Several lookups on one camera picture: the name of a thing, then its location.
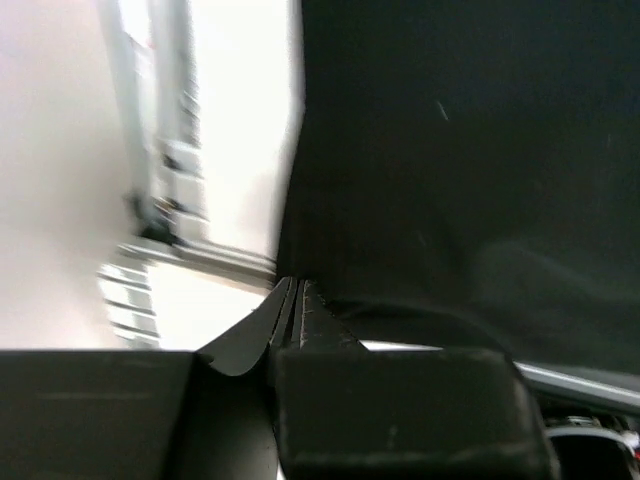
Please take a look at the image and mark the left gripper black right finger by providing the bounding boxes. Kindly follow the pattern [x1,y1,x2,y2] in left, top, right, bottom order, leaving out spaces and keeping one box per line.
[274,282,555,479]

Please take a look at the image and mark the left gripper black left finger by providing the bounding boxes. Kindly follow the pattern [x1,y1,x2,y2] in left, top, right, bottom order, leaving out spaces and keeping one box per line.
[1,280,290,479]

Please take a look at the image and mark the black trousers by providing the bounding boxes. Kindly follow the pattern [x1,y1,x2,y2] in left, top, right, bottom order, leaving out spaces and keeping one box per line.
[276,1,639,374]

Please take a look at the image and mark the aluminium frame rail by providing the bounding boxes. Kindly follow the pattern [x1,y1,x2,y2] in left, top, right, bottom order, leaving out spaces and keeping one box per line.
[97,1,274,350]

